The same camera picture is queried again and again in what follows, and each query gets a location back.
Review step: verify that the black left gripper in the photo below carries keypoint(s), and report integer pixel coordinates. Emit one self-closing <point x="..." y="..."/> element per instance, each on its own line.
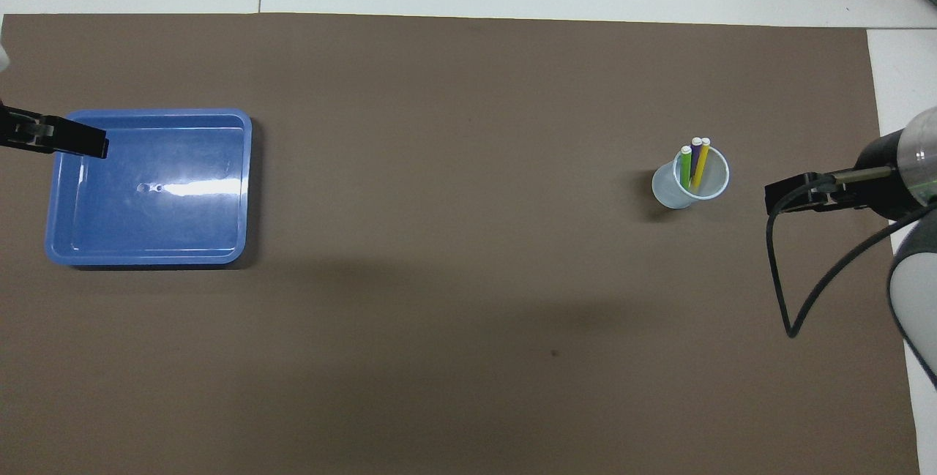
<point x="7" y="127"/>

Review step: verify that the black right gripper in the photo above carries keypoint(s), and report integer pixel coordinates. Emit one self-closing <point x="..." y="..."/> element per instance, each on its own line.
<point x="882" y="175"/>

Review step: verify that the yellow marker pen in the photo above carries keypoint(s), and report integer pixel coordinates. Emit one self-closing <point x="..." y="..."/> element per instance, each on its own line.
<point x="702" y="164"/>

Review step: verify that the purple marker pen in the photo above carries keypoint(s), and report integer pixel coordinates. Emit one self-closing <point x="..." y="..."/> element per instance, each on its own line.
<point x="695" y="156"/>

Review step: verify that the blue plastic tray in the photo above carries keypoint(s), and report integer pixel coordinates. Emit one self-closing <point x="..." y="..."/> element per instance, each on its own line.
<point x="161" y="226"/>

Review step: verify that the green marker pen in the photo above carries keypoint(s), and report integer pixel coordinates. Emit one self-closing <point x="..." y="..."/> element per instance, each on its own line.
<point x="685" y="167"/>

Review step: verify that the translucent plastic cup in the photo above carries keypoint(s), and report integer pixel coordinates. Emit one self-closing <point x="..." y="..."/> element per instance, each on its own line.
<point x="666" y="193"/>

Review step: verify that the brown paper table mat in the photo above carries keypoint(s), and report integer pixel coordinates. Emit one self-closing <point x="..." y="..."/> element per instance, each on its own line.
<point x="454" y="167"/>

